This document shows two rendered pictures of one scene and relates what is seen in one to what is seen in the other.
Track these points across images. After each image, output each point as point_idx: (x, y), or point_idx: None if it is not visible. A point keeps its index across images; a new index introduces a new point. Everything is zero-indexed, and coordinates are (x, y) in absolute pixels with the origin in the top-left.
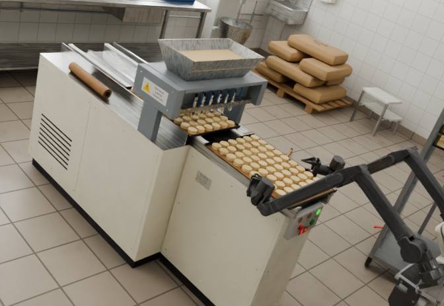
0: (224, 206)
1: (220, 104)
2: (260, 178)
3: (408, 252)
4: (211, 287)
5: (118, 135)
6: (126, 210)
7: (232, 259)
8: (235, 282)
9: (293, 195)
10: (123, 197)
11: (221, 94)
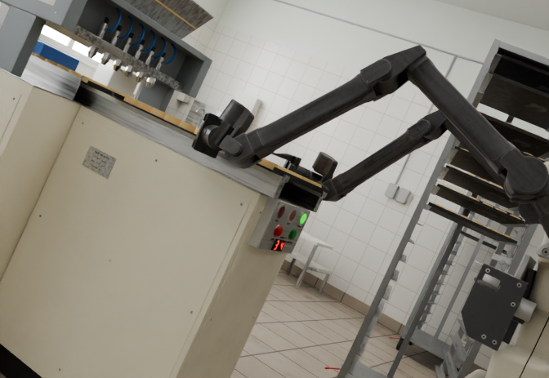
0: (136, 202)
1: (140, 60)
2: None
3: (524, 173)
4: (83, 376)
5: None
6: None
7: (139, 304)
8: (140, 351)
9: (292, 116)
10: None
11: (143, 45)
